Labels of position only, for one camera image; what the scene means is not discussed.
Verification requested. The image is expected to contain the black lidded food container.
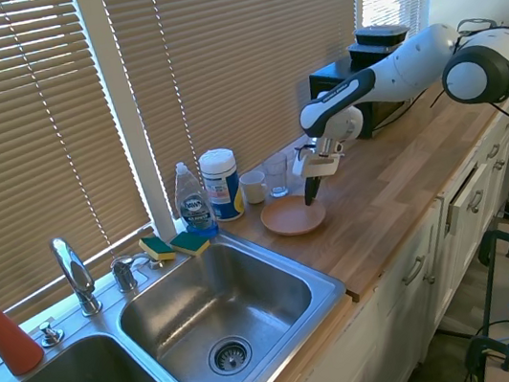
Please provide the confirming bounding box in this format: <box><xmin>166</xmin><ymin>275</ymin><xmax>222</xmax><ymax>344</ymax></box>
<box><xmin>345</xmin><ymin>37</ymin><xmax>399</xmax><ymax>73</ymax></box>
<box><xmin>353</xmin><ymin>19</ymin><xmax>412</xmax><ymax>52</ymax></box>

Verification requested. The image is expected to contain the chrome faucet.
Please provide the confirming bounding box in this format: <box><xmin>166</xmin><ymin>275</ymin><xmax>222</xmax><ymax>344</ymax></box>
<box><xmin>48</xmin><ymin>232</ymin><xmax>104</xmax><ymax>322</ymax></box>

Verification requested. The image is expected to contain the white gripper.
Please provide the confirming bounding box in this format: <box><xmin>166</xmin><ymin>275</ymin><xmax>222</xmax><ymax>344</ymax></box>
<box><xmin>288</xmin><ymin>137</ymin><xmax>353</xmax><ymax>208</ymax></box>

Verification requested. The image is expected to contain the narrow tan window blind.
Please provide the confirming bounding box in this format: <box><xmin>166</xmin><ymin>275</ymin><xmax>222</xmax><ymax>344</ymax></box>
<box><xmin>0</xmin><ymin>0</ymin><xmax>168</xmax><ymax>347</ymax></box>

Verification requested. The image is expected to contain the red spray bottle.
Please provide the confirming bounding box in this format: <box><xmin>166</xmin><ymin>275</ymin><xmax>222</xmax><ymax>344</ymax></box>
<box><xmin>0</xmin><ymin>268</ymin><xmax>49</xmax><ymax>379</ymax></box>

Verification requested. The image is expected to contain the clear dish soap bottle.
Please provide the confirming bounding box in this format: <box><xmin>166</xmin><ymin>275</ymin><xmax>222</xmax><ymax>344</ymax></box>
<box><xmin>168</xmin><ymin>158</ymin><xmax>221</xmax><ymax>243</ymax></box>

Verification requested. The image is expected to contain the disinfecting wipes canister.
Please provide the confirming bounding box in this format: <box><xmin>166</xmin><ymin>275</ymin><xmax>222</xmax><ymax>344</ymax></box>
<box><xmin>196</xmin><ymin>145</ymin><xmax>247</xmax><ymax>226</ymax></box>

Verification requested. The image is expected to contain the orange plate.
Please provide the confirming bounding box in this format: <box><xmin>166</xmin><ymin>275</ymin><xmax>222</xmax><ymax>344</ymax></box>
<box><xmin>257</xmin><ymin>190</ymin><xmax>329</xmax><ymax>242</ymax></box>

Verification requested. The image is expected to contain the chrome side sprayer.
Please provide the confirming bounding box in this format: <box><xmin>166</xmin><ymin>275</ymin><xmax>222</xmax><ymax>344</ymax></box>
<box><xmin>108</xmin><ymin>250</ymin><xmax>157</xmax><ymax>295</ymax></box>

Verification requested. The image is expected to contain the white window frame post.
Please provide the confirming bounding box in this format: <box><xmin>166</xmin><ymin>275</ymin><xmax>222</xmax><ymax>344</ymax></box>
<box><xmin>74</xmin><ymin>0</ymin><xmax>178</xmax><ymax>244</ymax></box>

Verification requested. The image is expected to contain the stainless steel double sink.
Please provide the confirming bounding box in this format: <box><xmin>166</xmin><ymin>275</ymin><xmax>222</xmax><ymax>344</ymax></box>
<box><xmin>0</xmin><ymin>209</ymin><xmax>364</xmax><ymax>382</ymax></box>

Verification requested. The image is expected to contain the clear drinking glass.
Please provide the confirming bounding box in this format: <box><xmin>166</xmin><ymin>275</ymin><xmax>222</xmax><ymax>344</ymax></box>
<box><xmin>261</xmin><ymin>154</ymin><xmax>294</xmax><ymax>199</ymax></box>

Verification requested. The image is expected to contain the metal sink drain strainer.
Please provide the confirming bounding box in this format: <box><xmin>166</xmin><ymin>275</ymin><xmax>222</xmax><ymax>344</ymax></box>
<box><xmin>205</xmin><ymin>332</ymin><xmax>255</xmax><ymax>379</ymax></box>

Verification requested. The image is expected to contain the white mug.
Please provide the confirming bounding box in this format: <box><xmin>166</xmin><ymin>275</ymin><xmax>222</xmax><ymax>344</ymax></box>
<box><xmin>238</xmin><ymin>169</ymin><xmax>271</xmax><ymax>207</ymax></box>

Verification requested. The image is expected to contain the black countertop oven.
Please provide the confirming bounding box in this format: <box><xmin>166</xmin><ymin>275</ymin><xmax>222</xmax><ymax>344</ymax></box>
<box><xmin>305</xmin><ymin>50</ymin><xmax>413</xmax><ymax>146</ymax></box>

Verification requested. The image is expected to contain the white kitchen cabinet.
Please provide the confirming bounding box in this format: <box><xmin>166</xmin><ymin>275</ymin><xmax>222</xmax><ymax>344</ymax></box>
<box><xmin>210</xmin><ymin>111</ymin><xmax>509</xmax><ymax>382</ymax></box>

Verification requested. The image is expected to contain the chrome sink knob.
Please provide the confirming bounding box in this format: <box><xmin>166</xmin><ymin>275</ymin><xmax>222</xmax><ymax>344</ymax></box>
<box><xmin>37</xmin><ymin>319</ymin><xmax>67</xmax><ymax>348</ymax></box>

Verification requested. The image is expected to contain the wide tan window blind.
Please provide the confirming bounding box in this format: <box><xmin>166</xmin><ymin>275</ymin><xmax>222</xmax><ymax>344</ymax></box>
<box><xmin>100</xmin><ymin>0</ymin><xmax>395</xmax><ymax>225</ymax></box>

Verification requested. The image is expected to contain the green and yellow sponge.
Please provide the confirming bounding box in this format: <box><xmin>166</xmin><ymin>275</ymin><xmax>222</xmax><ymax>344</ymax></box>
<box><xmin>138</xmin><ymin>232</ymin><xmax>178</xmax><ymax>267</ymax></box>
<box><xmin>167</xmin><ymin>227</ymin><xmax>213</xmax><ymax>261</ymax></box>

